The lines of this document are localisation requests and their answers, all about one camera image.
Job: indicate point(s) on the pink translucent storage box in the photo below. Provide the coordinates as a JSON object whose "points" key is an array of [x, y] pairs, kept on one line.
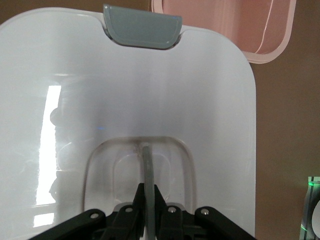
{"points": [[225, 25]]}

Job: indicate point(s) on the grey lid latch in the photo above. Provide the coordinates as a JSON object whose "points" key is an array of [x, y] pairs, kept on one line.
{"points": [[142, 27]]}

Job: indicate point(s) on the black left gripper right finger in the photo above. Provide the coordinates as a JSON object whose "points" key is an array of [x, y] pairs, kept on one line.
{"points": [[175, 222]]}

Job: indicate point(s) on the white glossy box lid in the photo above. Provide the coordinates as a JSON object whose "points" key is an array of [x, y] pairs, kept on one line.
{"points": [[150, 100]]}

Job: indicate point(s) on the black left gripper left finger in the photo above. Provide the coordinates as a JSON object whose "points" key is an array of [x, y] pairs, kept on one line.
{"points": [[125, 222]]}

